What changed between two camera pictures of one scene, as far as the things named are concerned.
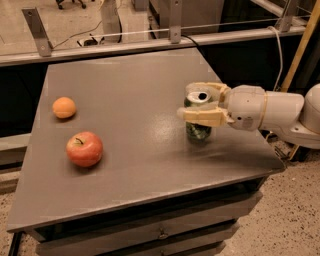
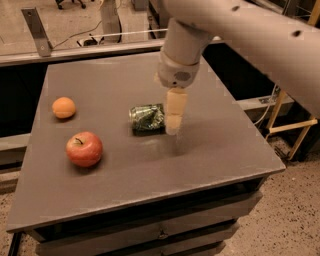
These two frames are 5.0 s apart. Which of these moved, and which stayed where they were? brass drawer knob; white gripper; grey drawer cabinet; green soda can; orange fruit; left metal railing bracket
Moved: white gripper; green soda can
Stayed: orange fruit; grey drawer cabinet; brass drawer knob; left metal railing bracket
